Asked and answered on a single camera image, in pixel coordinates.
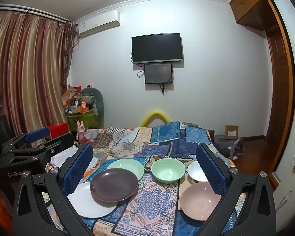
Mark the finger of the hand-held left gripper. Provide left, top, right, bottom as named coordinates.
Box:
left=1, top=126, right=51, bottom=153
left=8, top=132, right=75, bottom=163

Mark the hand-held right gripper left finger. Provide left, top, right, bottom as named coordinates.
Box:
left=12, top=143, right=94, bottom=236

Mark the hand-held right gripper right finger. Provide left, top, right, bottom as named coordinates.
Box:
left=196, top=143, right=277, bottom=236

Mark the white bowl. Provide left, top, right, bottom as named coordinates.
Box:
left=187, top=161, right=209, bottom=183

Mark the pink bowl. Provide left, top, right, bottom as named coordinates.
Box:
left=181, top=182, right=223, bottom=221

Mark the white plate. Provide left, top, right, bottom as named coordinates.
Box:
left=67, top=182, right=117, bottom=219

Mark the brown plate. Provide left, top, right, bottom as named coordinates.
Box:
left=90, top=168, right=139, bottom=202

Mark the green bowl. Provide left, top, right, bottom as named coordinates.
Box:
left=151, top=159, right=186, bottom=184

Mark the green plate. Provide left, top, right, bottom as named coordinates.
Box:
left=106, top=159, right=145, bottom=181

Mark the red box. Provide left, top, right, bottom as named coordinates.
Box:
left=49, top=122, right=69, bottom=138

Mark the pink plush bunny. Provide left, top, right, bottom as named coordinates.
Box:
left=76, top=121, right=87, bottom=142

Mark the grey purple backpack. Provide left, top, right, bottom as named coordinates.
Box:
left=213, top=135, right=245, bottom=161

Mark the green bag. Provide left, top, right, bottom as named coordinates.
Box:
left=66, top=109, right=99, bottom=132

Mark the orange object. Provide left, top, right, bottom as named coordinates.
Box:
left=0, top=185, right=14, bottom=229

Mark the cardboard box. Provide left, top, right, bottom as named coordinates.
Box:
left=224, top=124, right=239, bottom=140

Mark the patchwork printed blanket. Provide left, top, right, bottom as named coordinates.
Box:
left=47, top=121, right=246, bottom=236

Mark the striped satin curtain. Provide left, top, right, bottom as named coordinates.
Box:
left=0, top=8, right=77, bottom=148

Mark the yellow foam tube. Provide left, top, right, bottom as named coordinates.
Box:
left=141, top=110, right=171, bottom=127

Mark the small black monitor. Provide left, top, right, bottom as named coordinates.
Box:
left=144, top=63, right=173, bottom=84

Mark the white air conditioner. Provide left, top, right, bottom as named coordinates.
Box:
left=75, top=9, right=121, bottom=39

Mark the wooden overhead cabinet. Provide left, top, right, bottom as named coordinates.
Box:
left=228, top=0, right=281, bottom=31

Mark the wooden door frame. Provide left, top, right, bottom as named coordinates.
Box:
left=263, top=0, right=295, bottom=190

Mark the curtain rail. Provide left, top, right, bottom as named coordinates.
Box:
left=0, top=4, right=69, bottom=25

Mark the black wall television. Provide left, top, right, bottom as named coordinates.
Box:
left=131, top=32, right=184, bottom=65

